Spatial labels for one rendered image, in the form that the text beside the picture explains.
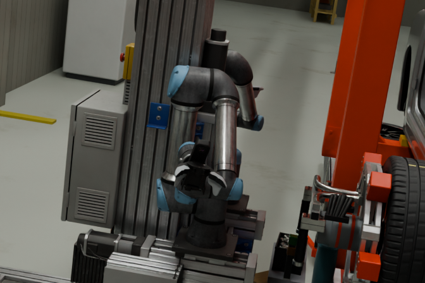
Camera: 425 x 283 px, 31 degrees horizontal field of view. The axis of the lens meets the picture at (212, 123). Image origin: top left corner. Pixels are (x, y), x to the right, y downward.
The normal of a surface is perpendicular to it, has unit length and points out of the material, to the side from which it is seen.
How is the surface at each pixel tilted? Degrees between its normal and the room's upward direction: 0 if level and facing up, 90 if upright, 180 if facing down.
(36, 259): 0
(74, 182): 90
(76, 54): 90
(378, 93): 90
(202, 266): 90
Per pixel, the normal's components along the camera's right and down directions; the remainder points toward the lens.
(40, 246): 0.13, -0.96
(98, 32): -0.18, 0.22
